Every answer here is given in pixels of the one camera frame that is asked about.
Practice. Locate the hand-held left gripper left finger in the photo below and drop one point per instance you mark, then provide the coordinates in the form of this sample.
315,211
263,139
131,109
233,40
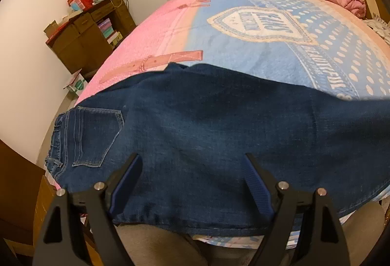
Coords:
123,190

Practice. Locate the wooden door with red ornament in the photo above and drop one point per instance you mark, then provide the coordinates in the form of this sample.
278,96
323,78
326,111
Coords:
18,193

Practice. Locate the stack of pastel boxes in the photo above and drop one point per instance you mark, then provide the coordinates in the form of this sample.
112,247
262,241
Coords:
108,30

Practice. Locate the brown wooden cabinet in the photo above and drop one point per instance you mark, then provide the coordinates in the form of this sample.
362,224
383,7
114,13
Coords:
82,40

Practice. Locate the white and green carton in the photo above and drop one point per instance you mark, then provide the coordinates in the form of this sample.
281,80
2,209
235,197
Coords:
76,81

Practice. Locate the small brown cardboard box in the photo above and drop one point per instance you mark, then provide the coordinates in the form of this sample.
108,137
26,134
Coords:
51,28

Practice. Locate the dark blue denim pants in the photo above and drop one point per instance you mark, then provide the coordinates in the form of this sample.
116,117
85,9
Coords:
198,132

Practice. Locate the grey fringed cloth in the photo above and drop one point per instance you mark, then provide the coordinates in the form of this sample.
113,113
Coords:
379,27

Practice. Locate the pink and blue printed blanket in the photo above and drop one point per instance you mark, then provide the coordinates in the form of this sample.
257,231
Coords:
243,49

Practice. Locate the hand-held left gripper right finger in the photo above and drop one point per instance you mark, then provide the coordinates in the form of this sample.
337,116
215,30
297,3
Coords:
256,188

